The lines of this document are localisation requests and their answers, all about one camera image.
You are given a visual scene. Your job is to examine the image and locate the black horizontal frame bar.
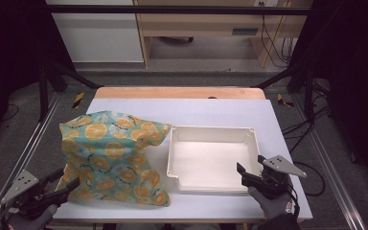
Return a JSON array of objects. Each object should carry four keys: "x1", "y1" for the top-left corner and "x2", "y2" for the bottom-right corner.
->
[{"x1": 44, "y1": 4, "x2": 312, "y2": 16}]

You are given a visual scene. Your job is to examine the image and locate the wooden table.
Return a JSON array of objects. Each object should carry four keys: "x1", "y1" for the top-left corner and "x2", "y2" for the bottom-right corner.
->
[{"x1": 94, "y1": 86, "x2": 266, "y2": 101}]

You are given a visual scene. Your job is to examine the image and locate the black frame strut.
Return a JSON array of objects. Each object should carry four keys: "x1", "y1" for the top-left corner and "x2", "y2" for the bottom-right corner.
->
[
  {"x1": 37, "y1": 58, "x2": 103, "y2": 123},
  {"x1": 252, "y1": 60, "x2": 316, "y2": 124}
]

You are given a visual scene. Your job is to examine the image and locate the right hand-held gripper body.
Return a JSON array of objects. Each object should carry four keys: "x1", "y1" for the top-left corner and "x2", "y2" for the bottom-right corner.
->
[{"x1": 241, "y1": 154, "x2": 308, "y2": 201}]

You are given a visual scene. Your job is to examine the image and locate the white cabinet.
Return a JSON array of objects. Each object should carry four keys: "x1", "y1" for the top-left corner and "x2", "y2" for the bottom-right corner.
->
[{"x1": 45, "y1": 0, "x2": 145, "y2": 63}]

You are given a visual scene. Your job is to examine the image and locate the person's right hand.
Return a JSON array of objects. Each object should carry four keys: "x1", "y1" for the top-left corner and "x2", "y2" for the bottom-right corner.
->
[{"x1": 247, "y1": 186, "x2": 297, "y2": 221}]

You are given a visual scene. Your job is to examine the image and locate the black floor cable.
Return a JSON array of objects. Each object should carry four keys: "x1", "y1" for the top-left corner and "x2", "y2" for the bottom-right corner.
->
[{"x1": 281, "y1": 104, "x2": 332, "y2": 197}]

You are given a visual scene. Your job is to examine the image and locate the white plastic tray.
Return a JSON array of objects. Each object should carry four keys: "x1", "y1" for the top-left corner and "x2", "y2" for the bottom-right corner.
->
[{"x1": 166, "y1": 125, "x2": 264, "y2": 195}]

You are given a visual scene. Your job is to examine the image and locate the light wooden desk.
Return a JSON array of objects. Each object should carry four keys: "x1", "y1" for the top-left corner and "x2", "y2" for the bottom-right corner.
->
[{"x1": 133, "y1": 0, "x2": 314, "y2": 69}]

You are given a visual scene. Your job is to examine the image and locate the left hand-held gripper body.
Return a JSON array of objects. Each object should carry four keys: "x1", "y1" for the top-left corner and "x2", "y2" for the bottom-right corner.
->
[{"x1": 0, "y1": 170, "x2": 61, "y2": 220}]

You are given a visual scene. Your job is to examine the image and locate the black cables behind desk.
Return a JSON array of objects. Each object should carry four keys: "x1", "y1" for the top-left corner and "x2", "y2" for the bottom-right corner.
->
[{"x1": 259, "y1": 1, "x2": 296, "y2": 69}]

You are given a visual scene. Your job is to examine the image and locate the person's left hand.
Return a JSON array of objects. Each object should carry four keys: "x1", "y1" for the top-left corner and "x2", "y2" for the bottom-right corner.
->
[{"x1": 6, "y1": 204, "x2": 58, "y2": 230}]

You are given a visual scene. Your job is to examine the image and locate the yellow black floor tape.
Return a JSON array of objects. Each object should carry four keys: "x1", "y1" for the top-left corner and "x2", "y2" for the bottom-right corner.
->
[
  {"x1": 276, "y1": 93, "x2": 295, "y2": 108},
  {"x1": 72, "y1": 92, "x2": 86, "y2": 109}
]

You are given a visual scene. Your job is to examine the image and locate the teal orange-print cloth bag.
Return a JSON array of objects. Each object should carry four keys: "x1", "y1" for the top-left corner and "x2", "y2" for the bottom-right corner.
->
[{"x1": 58, "y1": 110, "x2": 173, "y2": 207}]

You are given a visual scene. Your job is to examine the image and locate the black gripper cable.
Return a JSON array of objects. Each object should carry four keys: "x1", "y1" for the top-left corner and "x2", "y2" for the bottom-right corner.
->
[{"x1": 286, "y1": 183, "x2": 302, "y2": 221}]

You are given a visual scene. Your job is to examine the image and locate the aluminium frame rail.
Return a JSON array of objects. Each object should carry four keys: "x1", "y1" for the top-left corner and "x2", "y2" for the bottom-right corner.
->
[
  {"x1": 291, "y1": 94, "x2": 368, "y2": 230},
  {"x1": 0, "y1": 91, "x2": 63, "y2": 230}
]

